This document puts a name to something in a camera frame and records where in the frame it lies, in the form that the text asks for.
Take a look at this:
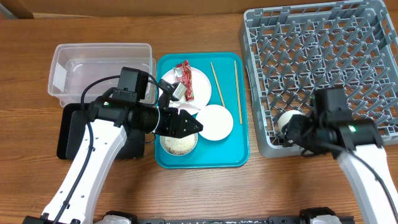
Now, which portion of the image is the grey dishwasher rack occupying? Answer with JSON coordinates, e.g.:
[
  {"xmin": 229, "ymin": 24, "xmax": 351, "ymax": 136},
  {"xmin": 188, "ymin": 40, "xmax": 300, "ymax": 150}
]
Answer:
[{"xmin": 239, "ymin": 1, "xmax": 397, "ymax": 158}]

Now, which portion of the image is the medium white plate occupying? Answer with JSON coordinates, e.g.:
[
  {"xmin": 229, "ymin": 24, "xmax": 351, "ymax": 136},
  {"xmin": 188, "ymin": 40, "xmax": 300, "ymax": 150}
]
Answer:
[{"xmin": 196, "ymin": 105, "xmax": 234, "ymax": 141}]

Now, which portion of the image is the grey bowl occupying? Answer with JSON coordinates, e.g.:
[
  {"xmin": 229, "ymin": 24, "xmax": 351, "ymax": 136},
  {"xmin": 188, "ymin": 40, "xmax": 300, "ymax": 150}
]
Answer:
[{"xmin": 159, "ymin": 133, "xmax": 199, "ymax": 157}]

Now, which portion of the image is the small white cup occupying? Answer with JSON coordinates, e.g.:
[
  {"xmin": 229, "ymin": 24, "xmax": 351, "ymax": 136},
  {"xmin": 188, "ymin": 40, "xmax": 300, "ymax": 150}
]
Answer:
[{"xmin": 277, "ymin": 110, "xmax": 308, "ymax": 144}]

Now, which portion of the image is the white rice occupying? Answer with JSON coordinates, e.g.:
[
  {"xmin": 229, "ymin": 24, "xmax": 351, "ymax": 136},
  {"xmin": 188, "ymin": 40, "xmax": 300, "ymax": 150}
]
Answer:
[{"xmin": 164, "ymin": 133, "xmax": 197, "ymax": 156}]

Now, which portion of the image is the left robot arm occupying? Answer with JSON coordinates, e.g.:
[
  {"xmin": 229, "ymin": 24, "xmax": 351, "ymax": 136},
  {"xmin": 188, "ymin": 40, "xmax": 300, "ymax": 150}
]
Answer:
[{"xmin": 23, "ymin": 67, "xmax": 203, "ymax": 223}]

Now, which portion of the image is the teal serving tray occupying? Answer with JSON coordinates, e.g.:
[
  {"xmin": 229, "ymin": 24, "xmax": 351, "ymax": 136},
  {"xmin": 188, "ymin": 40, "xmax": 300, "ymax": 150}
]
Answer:
[{"xmin": 155, "ymin": 52, "xmax": 250, "ymax": 169}]

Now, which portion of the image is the wooden chopstick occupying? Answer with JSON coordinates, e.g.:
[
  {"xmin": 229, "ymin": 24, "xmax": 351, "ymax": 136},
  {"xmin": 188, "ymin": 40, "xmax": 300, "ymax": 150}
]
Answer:
[
  {"xmin": 210, "ymin": 62, "xmax": 226, "ymax": 108},
  {"xmin": 234, "ymin": 61, "xmax": 243, "ymax": 124}
]

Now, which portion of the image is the black plastic tray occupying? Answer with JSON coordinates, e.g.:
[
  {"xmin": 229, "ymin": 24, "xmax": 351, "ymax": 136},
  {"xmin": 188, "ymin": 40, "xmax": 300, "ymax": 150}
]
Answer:
[{"xmin": 57, "ymin": 103, "xmax": 145, "ymax": 160}]

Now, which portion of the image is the clear plastic bin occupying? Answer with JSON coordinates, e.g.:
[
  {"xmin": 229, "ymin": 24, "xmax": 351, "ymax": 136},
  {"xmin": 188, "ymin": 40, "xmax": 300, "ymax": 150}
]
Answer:
[{"xmin": 47, "ymin": 43, "xmax": 156, "ymax": 107}]

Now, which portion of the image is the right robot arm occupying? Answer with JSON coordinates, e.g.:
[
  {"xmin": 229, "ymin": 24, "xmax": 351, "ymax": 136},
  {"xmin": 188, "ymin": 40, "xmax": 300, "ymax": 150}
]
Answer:
[{"xmin": 277, "ymin": 88, "xmax": 397, "ymax": 223}]

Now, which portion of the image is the red snack wrapper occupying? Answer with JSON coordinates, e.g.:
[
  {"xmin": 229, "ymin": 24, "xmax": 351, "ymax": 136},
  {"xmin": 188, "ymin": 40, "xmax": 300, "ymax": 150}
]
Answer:
[{"xmin": 174, "ymin": 60, "xmax": 195, "ymax": 101}]

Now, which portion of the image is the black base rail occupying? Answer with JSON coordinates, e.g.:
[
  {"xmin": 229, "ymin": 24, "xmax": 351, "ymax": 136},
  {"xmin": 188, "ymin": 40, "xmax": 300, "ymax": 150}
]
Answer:
[{"xmin": 93, "ymin": 210, "xmax": 355, "ymax": 224}]

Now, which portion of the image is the large white plate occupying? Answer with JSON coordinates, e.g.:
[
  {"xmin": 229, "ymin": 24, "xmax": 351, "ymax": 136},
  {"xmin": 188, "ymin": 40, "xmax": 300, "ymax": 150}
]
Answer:
[{"xmin": 169, "ymin": 67, "xmax": 211, "ymax": 115}]

